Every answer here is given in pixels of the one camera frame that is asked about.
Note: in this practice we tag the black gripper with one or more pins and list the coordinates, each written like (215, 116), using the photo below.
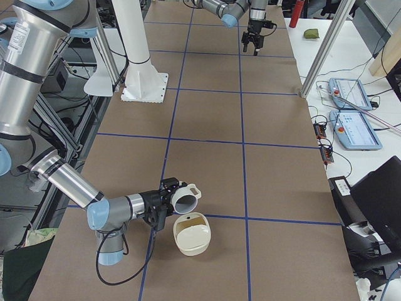
(254, 27)
(152, 198)

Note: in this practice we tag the white ribbed mug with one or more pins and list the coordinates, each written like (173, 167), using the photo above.
(185, 199)

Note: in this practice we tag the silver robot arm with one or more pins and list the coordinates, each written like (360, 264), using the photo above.
(230, 12)
(41, 28)

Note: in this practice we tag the cream plastic bin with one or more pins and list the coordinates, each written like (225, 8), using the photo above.
(192, 233)

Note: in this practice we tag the red cylinder bottle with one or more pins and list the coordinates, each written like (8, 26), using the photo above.
(296, 13)

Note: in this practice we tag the green cloth pouch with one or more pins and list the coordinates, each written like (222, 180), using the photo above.
(311, 34)

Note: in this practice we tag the upper orange black adapter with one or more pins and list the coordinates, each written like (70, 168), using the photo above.
(319, 129)

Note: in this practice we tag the orange black adapter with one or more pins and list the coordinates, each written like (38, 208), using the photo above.
(326, 154)
(319, 129)

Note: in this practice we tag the far blue teach pendant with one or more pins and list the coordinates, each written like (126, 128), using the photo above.
(350, 89)

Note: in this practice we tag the blue teach pendant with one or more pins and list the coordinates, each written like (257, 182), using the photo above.
(354, 131)
(350, 89)

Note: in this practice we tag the wooden plank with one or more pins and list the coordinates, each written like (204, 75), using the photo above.
(387, 58)

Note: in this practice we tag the lower orange black adapter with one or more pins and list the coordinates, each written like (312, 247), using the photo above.
(326, 154)

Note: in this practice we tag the near blue teach pendant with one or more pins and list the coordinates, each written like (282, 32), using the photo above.
(354, 131)

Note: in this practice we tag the black box white label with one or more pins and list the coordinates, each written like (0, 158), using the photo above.
(347, 209)

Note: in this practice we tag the black office chair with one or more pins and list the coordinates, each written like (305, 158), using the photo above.
(373, 245)

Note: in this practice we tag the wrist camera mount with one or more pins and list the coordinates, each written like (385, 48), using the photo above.
(269, 24)
(155, 217)

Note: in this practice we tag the aluminium frame post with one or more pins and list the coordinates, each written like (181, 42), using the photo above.
(328, 41)

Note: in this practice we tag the white camera stand pedestal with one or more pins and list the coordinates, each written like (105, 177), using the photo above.
(143, 83)

